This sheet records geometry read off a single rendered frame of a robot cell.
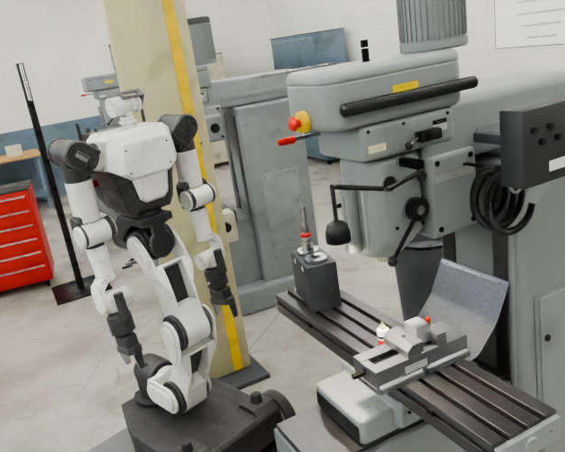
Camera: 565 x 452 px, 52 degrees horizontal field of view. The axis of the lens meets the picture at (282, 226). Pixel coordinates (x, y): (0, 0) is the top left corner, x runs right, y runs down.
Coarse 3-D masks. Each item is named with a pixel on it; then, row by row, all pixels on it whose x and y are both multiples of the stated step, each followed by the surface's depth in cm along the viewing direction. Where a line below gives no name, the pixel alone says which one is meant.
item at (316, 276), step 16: (304, 256) 231; (320, 256) 225; (304, 272) 223; (320, 272) 221; (336, 272) 223; (304, 288) 229; (320, 288) 223; (336, 288) 225; (320, 304) 224; (336, 304) 226
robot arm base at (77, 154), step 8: (48, 144) 195; (72, 144) 186; (80, 144) 188; (88, 144) 190; (48, 152) 194; (64, 152) 186; (72, 152) 186; (80, 152) 188; (88, 152) 190; (96, 152) 192; (64, 160) 187; (72, 160) 187; (80, 160) 189; (88, 160) 191; (96, 160) 193; (72, 168) 188; (80, 168) 189; (88, 168) 191
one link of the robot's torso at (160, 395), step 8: (168, 368) 245; (160, 376) 241; (168, 376) 244; (208, 376) 240; (152, 384) 238; (160, 384) 236; (152, 392) 239; (160, 392) 234; (168, 392) 230; (152, 400) 241; (160, 400) 236; (168, 400) 230; (176, 400) 229; (168, 408) 233; (176, 408) 230
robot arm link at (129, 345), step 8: (128, 320) 207; (112, 328) 205; (120, 328) 205; (128, 328) 206; (120, 336) 208; (128, 336) 207; (136, 336) 209; (120, 344) 209; (128, 344) 206; (136, 344) 208; (120, 352) 211; (128, 352) 206; (136, 352) 206
